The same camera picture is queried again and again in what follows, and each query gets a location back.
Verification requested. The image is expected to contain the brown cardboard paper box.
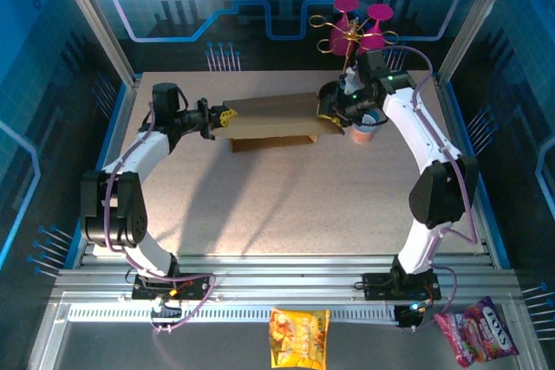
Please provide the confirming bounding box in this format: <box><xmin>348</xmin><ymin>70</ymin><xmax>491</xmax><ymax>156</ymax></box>
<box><xmin>223</xmin><ymin>91</ymin><xmax>347</xmax><ymax>153</ymax></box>

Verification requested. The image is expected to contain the pink stemmed glass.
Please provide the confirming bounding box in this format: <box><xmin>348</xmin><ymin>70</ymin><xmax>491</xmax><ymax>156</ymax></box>
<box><xmin>328</xmin><ymin>0</ymin><xmax>361</xmax><ymax>57</ymax></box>
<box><xmin>356</xmin><ymin>3</ymin><xmax>395</xmax><ymax>55</ymax></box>

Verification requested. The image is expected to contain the white connector module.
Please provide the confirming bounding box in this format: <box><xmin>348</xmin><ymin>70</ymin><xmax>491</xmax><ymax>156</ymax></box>
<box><xmin>150</xmin><ymin>298</ymin><xmax>183</xmax><ymax>318</ymax></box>

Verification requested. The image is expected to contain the black controller module with light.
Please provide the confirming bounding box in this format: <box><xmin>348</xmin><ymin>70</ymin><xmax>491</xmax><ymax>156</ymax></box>
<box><xmin>395</xmin><ymin>303</ymin><xmax>424</xmax><ymax>328</ymax></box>

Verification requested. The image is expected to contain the yellow snack bag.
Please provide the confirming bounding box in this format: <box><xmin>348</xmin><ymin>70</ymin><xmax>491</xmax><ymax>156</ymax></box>
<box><xmin>268</xmin><ymin>307</ymin><xmax>331</xmax><ymax>370</ymax></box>

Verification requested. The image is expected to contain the purple candy bag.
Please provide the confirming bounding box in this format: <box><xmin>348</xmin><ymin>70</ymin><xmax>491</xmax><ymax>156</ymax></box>
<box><xmin>433</xmin><ymin>295</ymin><xmax>520</xmax><ymax>369</ymax></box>

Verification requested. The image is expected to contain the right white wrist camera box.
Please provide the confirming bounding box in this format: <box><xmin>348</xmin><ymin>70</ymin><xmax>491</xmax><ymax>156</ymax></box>
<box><xmin>340</xmin><ymin>68</ymin><xmax>362</xmax><ymax>94</ymax></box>

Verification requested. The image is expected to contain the gold wire glass rack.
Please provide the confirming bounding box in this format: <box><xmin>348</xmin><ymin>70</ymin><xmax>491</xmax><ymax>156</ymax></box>
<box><xmin>308</xmin><ymin>14</ymin><xmax>400</xmax><ymax>81</ymax></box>

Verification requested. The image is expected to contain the aluminium frame post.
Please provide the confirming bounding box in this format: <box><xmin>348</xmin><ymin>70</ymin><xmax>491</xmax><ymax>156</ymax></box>
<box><xmin>48</xmin><ymin>0</ymin><xmax>140</xmax><ymax>86</ymax></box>
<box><xmin>436</xmin><ymin>0</ymin><xmax>518</xmax><ymax>81</ymax></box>

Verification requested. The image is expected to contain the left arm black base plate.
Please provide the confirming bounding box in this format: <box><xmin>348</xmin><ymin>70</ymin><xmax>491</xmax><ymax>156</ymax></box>
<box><xmin>130</xmin><ymin>273</ymin><xmax>216</xmax><ymax>302</ymax></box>

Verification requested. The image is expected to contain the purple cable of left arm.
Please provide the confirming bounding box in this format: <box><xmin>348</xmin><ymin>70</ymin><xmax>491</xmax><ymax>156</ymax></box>
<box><xmin>103</xmin><ymin>83</ymin><xmax>217</xmax><ymax>334</ymax></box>

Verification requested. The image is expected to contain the aluminium frame rail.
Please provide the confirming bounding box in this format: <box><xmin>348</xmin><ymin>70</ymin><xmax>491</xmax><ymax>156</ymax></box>
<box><xmin>50</xmin><ymin>255</ymin><xmax>521</xmax><ymax>302</ymax></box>

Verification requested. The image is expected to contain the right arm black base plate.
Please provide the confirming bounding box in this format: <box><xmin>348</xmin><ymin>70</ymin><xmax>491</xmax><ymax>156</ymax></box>
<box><xmin>362</xmin><ymin>271</ymin><xmax>442</xmax><ymax>302</ymax></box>

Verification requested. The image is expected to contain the white slotted cable duct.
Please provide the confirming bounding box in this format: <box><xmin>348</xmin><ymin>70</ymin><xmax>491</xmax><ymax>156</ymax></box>
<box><xmin>67</xmin><ymin>307</ymin><xmax>400</xmax><ymax>323</ymax></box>

